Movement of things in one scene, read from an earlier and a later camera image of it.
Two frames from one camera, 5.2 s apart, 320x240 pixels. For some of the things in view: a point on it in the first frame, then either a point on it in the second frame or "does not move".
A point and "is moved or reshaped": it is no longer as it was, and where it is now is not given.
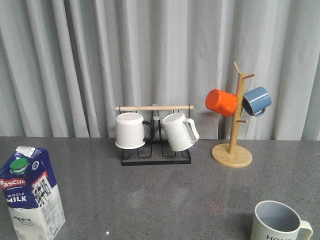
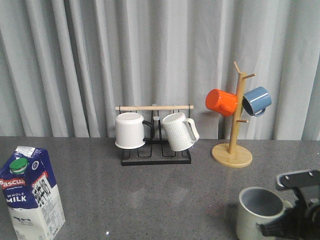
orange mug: [221, 102] does not move
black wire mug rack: [157, 151] does not move
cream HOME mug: [273, 221] is moved or reshaped
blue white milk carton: [30, 192] does not move
